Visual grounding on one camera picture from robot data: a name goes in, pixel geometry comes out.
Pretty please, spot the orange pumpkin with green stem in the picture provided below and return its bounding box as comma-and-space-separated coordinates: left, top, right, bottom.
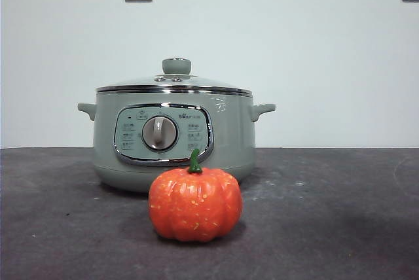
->
148, 148, 244, 243

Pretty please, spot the glass lid with green knob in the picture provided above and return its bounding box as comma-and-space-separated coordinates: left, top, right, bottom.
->
96, 58, 255, 95

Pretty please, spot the pale green electric cooking pot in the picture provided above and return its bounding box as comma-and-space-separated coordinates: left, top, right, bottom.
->
77, 92, 276, 194

